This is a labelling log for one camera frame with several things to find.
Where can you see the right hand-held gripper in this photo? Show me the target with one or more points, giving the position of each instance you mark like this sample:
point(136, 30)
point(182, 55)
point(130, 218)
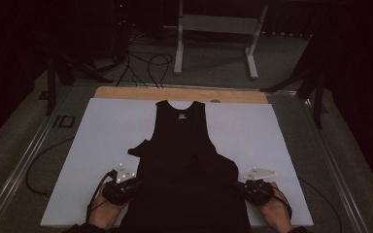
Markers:
point(255, 191)

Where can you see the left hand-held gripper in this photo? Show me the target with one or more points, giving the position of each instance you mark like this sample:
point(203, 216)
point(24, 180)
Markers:
point(121, 191)

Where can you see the black tank top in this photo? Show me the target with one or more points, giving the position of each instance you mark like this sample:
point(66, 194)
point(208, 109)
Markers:
point(184, 168)

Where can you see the person's left hand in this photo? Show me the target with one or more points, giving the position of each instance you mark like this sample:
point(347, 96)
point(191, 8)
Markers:
point(105, 213)

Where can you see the person's right hand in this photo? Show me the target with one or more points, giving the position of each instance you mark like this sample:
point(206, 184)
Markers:
point(277, 213)

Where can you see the white table mat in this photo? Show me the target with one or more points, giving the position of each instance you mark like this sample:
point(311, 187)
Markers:
point(110, 129)

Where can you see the black tripod stand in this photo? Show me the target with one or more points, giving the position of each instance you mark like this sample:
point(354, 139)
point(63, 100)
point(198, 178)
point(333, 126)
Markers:
point(319, 97)
point(51, 87)

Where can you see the grey metal stand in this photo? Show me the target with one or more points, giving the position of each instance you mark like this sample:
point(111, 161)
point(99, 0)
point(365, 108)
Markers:
point(220, 24)

